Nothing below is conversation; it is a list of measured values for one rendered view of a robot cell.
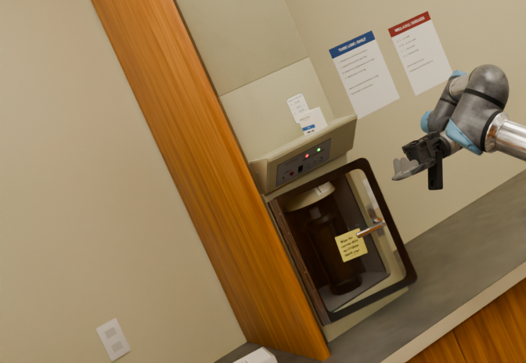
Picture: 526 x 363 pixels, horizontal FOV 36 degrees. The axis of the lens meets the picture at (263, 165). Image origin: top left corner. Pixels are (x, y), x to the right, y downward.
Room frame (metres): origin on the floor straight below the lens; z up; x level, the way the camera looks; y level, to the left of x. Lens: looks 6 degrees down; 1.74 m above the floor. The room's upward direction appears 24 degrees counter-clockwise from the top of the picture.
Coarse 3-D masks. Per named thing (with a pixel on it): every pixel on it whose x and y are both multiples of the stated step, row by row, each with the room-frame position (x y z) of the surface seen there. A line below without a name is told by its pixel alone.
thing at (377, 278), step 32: (288, 192) 2.24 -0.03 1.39; (320, 192) 2.25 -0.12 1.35; (352, 192) 2.26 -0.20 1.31; (288, 224) 2.24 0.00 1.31; (320, 224) 2.25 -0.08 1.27; (352, 224) 2.26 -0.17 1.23; (320, 256) 2.24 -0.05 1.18; (384, 256) 2.26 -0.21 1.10; (320, 288) 2.24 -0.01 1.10; (352, 288) 2.25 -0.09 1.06; (384, 288) 2.26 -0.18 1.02
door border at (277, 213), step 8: (272, 200) 2.23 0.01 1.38; (280, 216) 2.23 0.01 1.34; (280, 224) 2.23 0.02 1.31; (288, 232) 2.23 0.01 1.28; (288, 240) 2.23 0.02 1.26; (288, 248) 2.23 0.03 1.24; (296, 248) 2.23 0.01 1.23; (296, 256) 2.23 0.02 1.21; (296, 264) 2.23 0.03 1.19; (304, 264) 2.23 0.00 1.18; (304, 272) 2.23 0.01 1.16; (304, 280) 2.23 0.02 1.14; (312, 288) 2.23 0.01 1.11; (312, 296) 2.23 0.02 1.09; (320, 304) 2.23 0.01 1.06; (320, 312) 2.23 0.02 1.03; (328, 320) 2.23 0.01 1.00
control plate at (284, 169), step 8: (320, 144) 2.24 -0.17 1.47; (328, 144) 2.26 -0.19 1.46; (304, 152) 2.21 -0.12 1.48; (312, 152) 2.24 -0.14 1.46; (320, 152) 2.26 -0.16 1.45; (328, 152) 2.29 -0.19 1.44; (288, 160) 2.19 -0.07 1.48; (296, 160) 2.21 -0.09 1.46; (304, 160) 2.24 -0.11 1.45; (312, 160) 2.26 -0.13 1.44; (320, 160) 2.29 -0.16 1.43; (280, 168) 2.19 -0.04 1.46; (288, 168) 2.21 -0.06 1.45; (296, 168) 2.23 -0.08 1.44; (304, 168) 2.26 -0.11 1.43; (280, 176) 2.21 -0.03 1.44; (288, 176) 2.23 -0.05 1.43; (296, 176) 2.26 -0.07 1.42; (280, 184) 2.23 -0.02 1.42
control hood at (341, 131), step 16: (336, 128) 2.24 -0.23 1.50; (352, 128) 2.30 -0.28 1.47; (288, 144) 2.25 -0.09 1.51; (304, 144) 2.19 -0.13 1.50; (336, 144) 2.29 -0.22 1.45; (352, 144) 2.34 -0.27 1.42; (256, 160) 2.20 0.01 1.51; (272, 160) 2.15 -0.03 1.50; (256, 176) 2.23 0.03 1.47; (272, 176) 2.19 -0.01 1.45
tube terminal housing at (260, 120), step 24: (288, 72) 2.34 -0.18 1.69; (312, 72) 2.38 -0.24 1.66; (240, 96) 2.27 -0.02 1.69; (264, 96) 2.30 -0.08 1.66; (288, 96) 2.33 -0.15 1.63; (312, 96) 2.36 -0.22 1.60; (240, 120) 2.25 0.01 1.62; (264, 120) 2.28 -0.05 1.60; (288, 120) 2.32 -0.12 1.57; (240, 144) 2.24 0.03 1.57; (264, 144) 2.27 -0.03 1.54; (336, 168) 2.35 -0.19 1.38; (312, 312) 2.25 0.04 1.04; (360, 312) 2.30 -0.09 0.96; (336, 336) 2.25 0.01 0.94
